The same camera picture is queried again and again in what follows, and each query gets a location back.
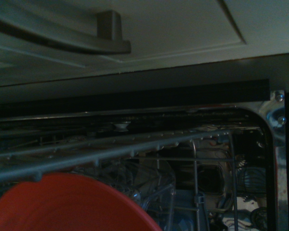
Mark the red plastic plate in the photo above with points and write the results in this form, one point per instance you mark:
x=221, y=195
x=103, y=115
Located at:
x=69, y=207

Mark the stainless steel dishwasher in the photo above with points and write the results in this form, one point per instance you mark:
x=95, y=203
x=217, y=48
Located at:
x=255, y=77

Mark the cream cabinet front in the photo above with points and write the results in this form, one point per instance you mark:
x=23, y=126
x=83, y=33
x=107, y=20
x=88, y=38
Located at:
x=183, y=24

